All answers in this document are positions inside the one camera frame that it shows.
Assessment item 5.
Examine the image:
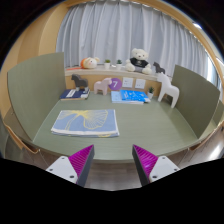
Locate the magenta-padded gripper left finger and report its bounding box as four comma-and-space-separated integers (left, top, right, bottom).
45, 144, 96, 188

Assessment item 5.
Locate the navy blue book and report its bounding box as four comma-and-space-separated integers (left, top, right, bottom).
59, 88, 91, 101

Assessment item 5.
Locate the large white horse figurine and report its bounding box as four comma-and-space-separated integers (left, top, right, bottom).
156, 72, 181, 109

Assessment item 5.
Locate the white wall socket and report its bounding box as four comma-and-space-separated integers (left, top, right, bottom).
121, 77, 134, 89
134, 78, 147, 90

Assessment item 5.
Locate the small dark horse figurine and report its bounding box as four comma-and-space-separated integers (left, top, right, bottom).
152, 61, 167, 75

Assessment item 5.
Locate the purple round disc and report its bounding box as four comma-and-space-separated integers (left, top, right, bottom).
108, 77, 123, 92

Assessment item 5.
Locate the green desk partition panel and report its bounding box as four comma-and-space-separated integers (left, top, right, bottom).
7, 51, 66, 141
171, 64, 222, 139

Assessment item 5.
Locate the light grey curtain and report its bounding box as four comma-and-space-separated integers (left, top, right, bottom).
55, 0, 214, 83

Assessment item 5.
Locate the wooden desk shelf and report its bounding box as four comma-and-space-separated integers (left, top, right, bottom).
64, 64, 173, 98

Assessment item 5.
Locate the pink horse figurine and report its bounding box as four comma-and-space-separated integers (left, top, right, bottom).
93, 77, 113, 96

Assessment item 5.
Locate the blue towel with yellow print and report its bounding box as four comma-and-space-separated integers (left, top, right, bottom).
50, 109, 120, 138

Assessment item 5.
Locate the light blue book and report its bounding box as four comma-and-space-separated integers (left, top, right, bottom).
110, 90, 145, 105

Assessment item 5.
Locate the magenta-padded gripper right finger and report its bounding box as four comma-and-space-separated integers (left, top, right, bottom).
131, 144, 180, 187

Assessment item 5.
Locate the orange and cream plush toy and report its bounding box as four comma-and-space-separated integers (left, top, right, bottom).
80, 56, 101, 70

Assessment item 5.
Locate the dark grey horse figurine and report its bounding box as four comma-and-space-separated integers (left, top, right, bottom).
70, 73, 90, 92

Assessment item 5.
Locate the white teddy bear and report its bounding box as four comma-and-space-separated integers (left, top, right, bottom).
124, 47, 153, 75

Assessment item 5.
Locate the bright blue book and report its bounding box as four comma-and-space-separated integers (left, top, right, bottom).
119, 89, 151, 103

